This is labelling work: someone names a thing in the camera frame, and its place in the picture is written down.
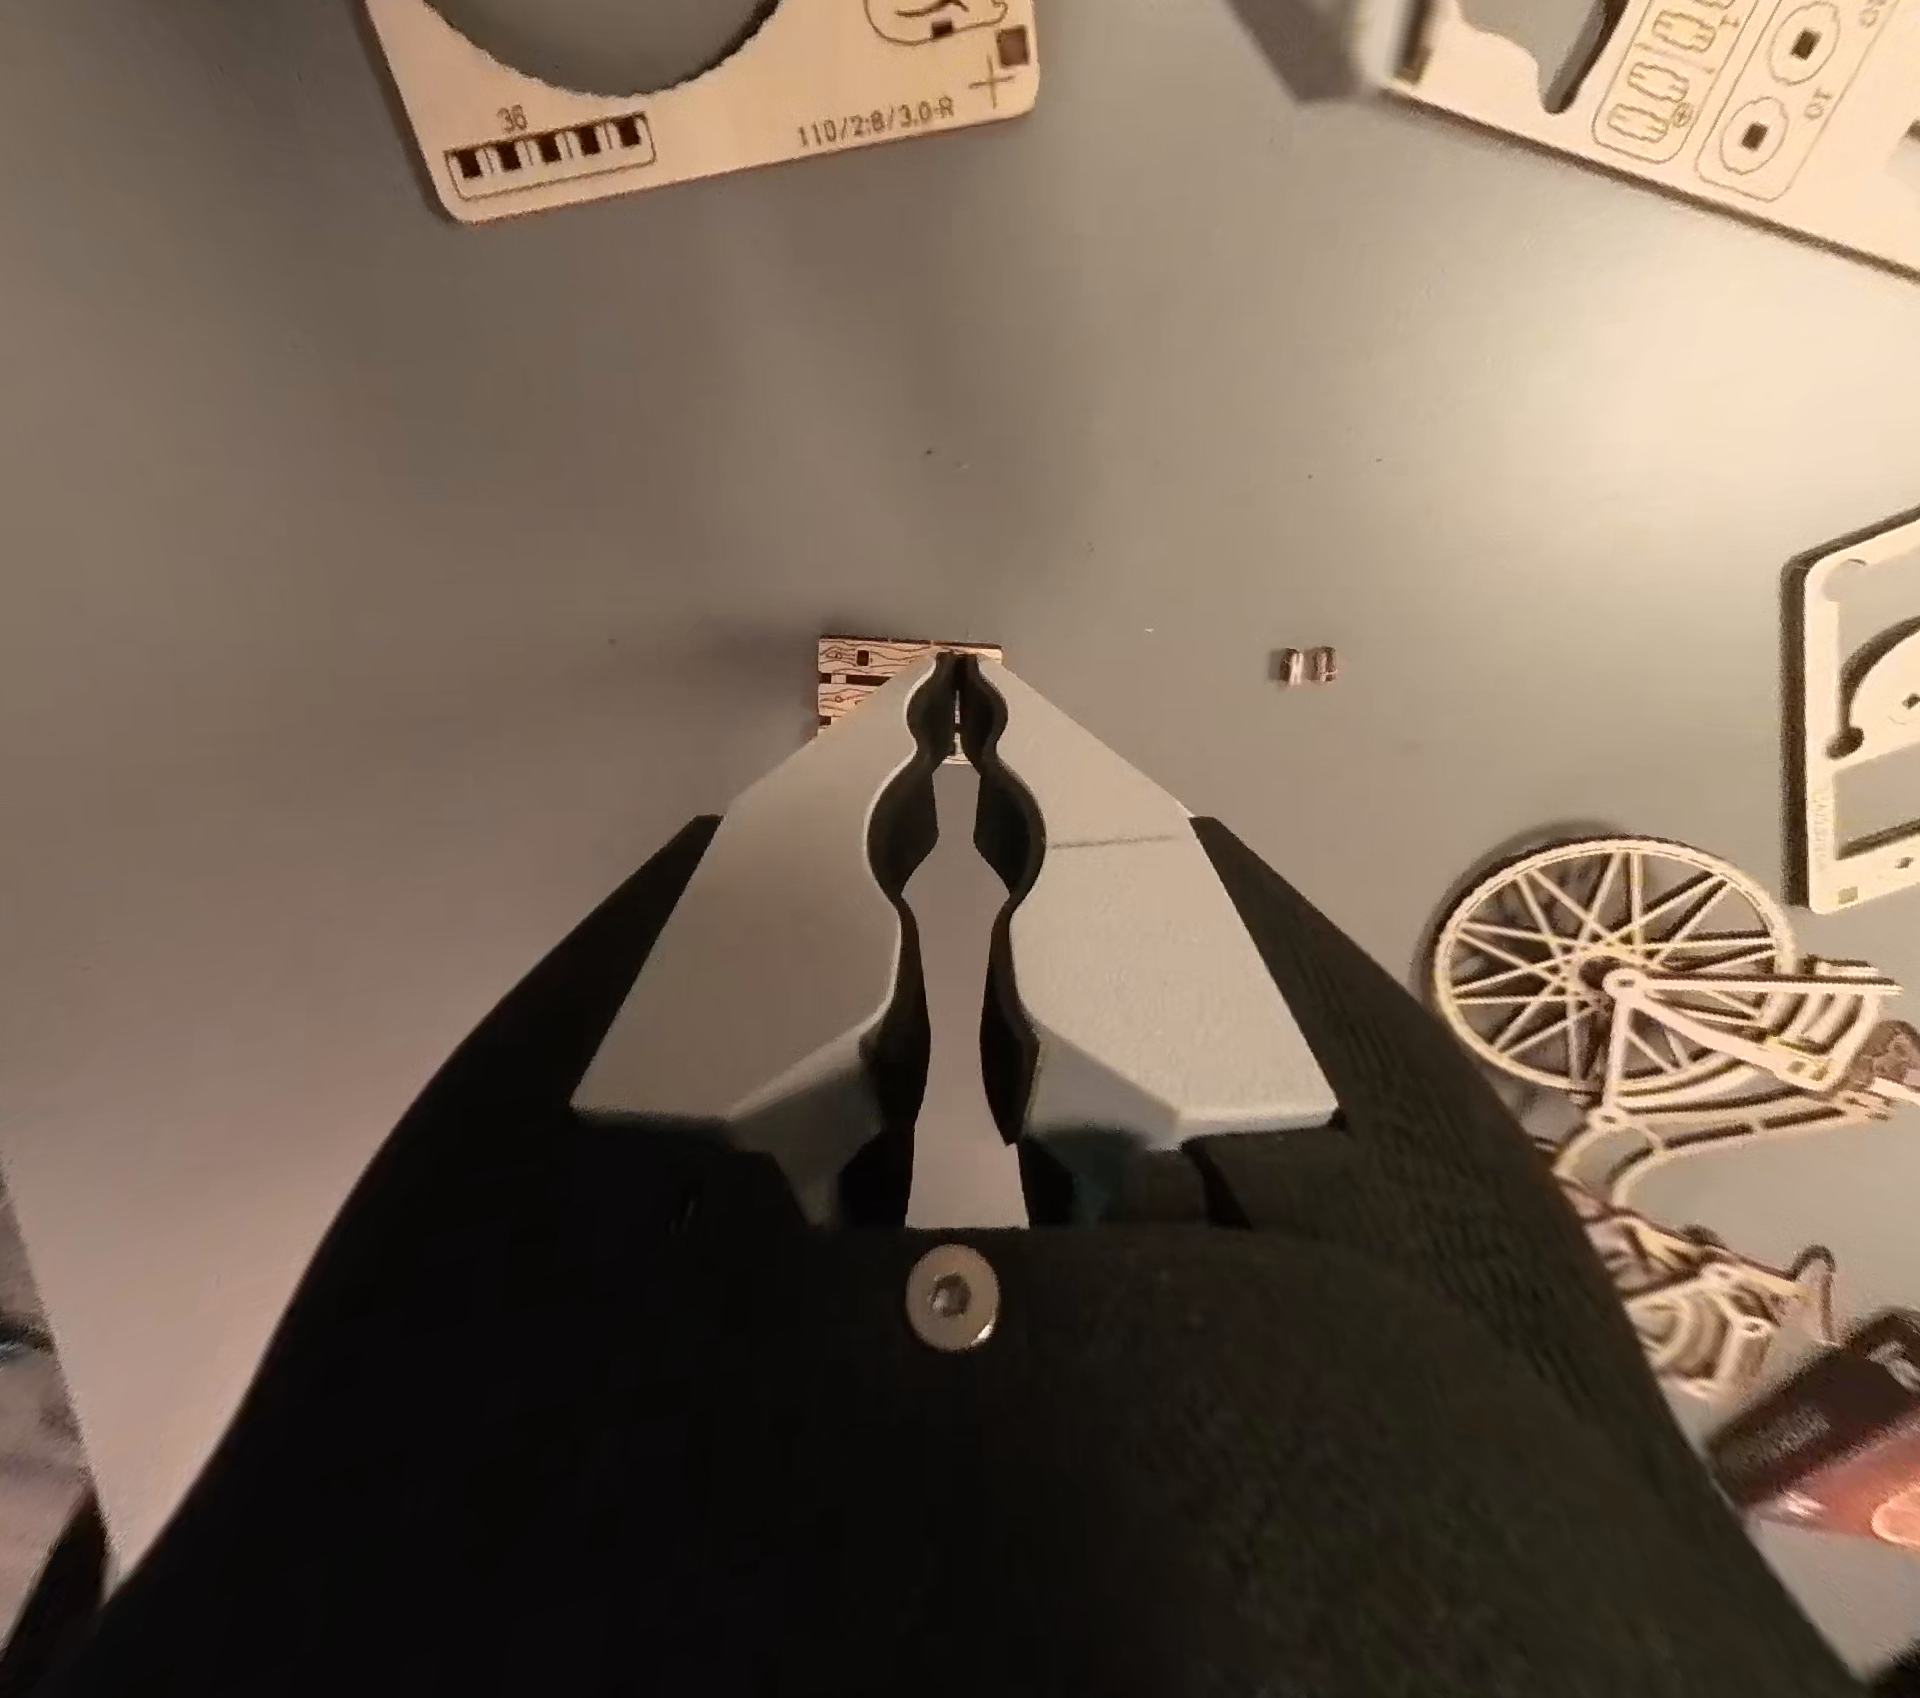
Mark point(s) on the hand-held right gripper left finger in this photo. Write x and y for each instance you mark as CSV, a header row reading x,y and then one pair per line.
x,y
707,977

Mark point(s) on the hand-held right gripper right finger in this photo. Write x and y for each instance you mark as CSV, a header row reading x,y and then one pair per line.
x,y
1168,977

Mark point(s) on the small slatted wooden part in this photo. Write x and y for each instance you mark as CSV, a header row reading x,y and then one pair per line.
x,y
854,679

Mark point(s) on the small wooden clip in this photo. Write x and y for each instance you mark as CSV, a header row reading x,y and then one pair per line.
x,y
1297,667

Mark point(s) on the wooden bicycle model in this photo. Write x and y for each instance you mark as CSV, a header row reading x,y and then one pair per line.
x,y
1621,986

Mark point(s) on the wooden sheet with oval hole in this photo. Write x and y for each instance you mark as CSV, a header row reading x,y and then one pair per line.
x,y
782,114

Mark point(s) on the wooden sheet with arch cutout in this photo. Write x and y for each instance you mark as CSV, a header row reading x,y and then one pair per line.
x,y
1824,619

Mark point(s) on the red cardboard box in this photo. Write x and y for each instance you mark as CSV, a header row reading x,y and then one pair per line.
x,y
1824,1444

